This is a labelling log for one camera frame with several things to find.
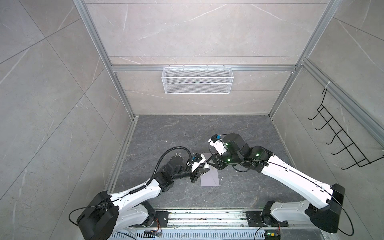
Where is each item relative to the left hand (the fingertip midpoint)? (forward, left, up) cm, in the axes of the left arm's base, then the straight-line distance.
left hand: (207, 163), depth 74 cm
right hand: (0, -1, +4) cm, 4 cm away
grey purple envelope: (-1, -3, -18) cm, 18 cm away
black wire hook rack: (-9, -60, +17) cm, 63 cm away
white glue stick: (-3, +1, +3) cm, 4 cm away
